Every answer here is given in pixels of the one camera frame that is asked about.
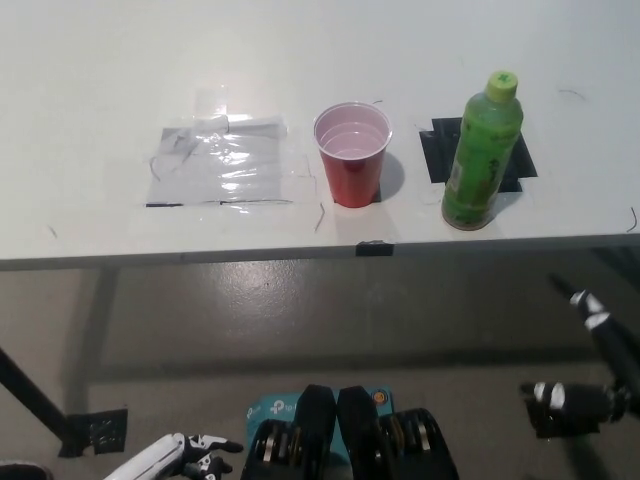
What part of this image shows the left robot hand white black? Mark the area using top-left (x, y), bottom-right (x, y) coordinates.
top-left (107, 432), bottom-right (245, 480)

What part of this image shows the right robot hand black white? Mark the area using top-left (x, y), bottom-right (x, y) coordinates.
top-left (519, 272), bottom-right (640, 427)

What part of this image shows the green plastic tea bottle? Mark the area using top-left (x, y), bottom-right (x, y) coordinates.
top-left (440, 69), bottom-right (525, 232)

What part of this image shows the red plastic cup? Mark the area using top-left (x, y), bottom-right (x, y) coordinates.
top-left (313, 101), bottom-right (394, 208)

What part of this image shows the teal tp-link box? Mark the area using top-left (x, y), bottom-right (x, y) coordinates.
top-left (246, 387), bottom-right (399, 456)

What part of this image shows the black table leg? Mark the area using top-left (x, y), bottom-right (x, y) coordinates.
top-left (0, 344), bottom-right (69, 441)

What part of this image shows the large black tape patch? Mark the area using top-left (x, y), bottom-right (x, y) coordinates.
top-left (418, 117), bottom-right (539, 194)

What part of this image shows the small black tape strip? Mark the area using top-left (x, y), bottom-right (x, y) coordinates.
top-left (355, 240), bottom-right (396, 257)

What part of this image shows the grey sheet under clear tape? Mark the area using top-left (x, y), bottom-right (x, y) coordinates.
top-left (144, 113), bottom-right (314, 209)

